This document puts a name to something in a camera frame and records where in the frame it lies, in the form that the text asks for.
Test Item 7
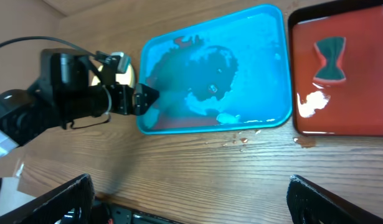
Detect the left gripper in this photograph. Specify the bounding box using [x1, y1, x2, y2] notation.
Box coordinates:
[107, 83, 159, 116]

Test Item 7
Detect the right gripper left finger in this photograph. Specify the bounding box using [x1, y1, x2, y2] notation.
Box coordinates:
[0, 174, 95, 224]

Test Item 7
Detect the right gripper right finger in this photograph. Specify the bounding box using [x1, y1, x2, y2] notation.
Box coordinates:
[286, 175, 383, 224]

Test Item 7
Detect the yellow plate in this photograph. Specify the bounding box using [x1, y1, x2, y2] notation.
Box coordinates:
[90, 64, 136, 88]

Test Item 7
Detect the red sponge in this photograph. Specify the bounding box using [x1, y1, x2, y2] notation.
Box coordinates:
[313, 36, 346, 85]

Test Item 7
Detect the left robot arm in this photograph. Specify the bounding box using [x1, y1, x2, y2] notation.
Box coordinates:
[0, 49, 159, 158]

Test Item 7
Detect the teal plastic tray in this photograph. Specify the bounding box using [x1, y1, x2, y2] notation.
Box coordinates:
[136, 4, 292, 134]

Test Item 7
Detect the red black tray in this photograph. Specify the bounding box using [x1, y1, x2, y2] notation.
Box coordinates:
[288, 1, 383, 136]

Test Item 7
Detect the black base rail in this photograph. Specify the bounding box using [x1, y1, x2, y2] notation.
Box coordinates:
[89, 200, 182, 224]

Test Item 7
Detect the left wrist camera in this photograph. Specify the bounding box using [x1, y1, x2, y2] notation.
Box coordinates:
[95, 51, 131, 74]

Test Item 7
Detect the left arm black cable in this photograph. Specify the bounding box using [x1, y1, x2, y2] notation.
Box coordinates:
[0, 35, 113, 130]

